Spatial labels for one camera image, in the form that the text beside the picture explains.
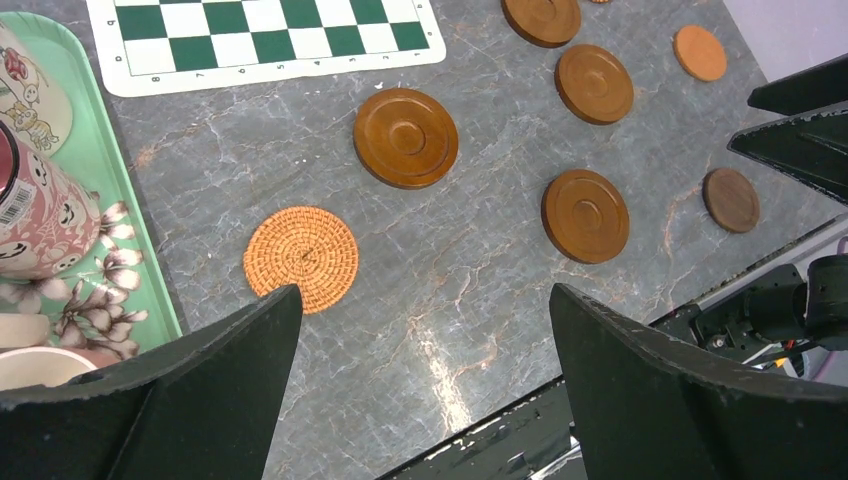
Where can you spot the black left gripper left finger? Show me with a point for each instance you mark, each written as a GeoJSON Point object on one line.
{"type": "Point", "coordinates": [204, 406]}

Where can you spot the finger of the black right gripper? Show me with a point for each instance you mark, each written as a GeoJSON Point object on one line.
{"type": "Point", "coordinates": [810, 148]}
{"type": "Point", "coordinates": [814, 88]}

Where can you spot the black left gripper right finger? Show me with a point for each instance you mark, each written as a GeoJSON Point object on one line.
{"type": "Point", "coordinates": [649, 406]}

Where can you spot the dark walnut coaster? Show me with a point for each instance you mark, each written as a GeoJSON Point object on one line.
{"type": "Point", "coordinates": [731, 200]}

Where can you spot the brown wooden ridged coaster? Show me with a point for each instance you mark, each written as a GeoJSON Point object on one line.
{"type": "Point", "coordinates": [544, 23]}
{"type": "Point", "coordinates": [405, 138]}
{"type": "Point", "coordinates": [594, 85]}
{"type": "Point", "coordinates": [585, 217]}

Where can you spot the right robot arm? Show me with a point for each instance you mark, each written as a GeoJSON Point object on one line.
{"type": "Point", "coordinates": [781, 312]}

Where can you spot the plain orange cork coaster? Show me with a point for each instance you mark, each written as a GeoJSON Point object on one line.
{"type": "Point", "coordinates": [700, 53]}

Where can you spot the woven rattan coaster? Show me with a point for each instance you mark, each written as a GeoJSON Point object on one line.
{"type": "Point", "coordinates": [306, 246]}

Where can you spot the green floral tray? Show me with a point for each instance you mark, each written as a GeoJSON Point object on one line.
{"type": "Point", "coordinates": [114, 299]}

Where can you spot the cream ceramic mug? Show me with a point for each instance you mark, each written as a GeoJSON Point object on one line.
{"type": "Point", "coordinates": [27, 360]}

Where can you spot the pink ghost pattern mug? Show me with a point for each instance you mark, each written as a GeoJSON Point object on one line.
{"type": "Point", "coordinates": [49, 221]}

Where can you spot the green interior cartoon mug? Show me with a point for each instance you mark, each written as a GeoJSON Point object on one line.
{"type": "Point", "coordinates": [33, 105]}

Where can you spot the green white chessboard mat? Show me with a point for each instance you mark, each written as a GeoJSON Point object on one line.
{"type": "Point", "coordinates": [151, 47]}

